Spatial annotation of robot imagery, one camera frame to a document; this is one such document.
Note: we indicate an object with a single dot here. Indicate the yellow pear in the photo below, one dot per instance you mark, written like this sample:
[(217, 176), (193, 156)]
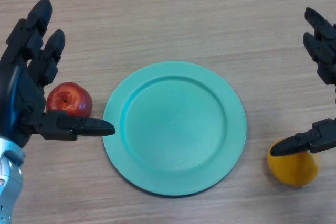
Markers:
[(294, 169)]

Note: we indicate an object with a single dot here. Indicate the green round plate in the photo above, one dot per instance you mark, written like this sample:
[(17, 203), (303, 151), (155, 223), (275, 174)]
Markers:
[(174, 128)]

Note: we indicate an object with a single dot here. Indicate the red apple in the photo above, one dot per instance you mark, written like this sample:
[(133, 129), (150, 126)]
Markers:
[(67, 99)]

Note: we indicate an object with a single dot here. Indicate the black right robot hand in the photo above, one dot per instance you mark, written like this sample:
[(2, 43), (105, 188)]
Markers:
[(321, 51)]

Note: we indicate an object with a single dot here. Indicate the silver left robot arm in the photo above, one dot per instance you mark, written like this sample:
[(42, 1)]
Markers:
[(8, 179)]

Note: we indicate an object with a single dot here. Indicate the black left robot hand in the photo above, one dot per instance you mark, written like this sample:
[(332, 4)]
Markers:
[(25, 95)]

